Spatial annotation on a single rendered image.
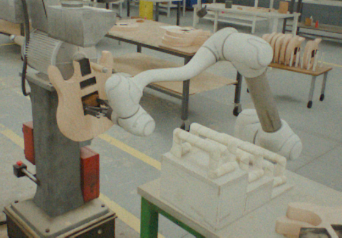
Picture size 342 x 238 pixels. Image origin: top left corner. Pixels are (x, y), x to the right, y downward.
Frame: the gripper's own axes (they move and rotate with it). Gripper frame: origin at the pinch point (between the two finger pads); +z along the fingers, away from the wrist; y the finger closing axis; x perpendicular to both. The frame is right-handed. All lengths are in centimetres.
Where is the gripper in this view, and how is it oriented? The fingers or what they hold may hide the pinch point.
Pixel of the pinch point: (91, 103)
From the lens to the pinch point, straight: 203.7
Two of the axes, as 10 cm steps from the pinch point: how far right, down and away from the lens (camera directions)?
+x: -1.0, -9.0, -4.2
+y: 7.3, -3.5, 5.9
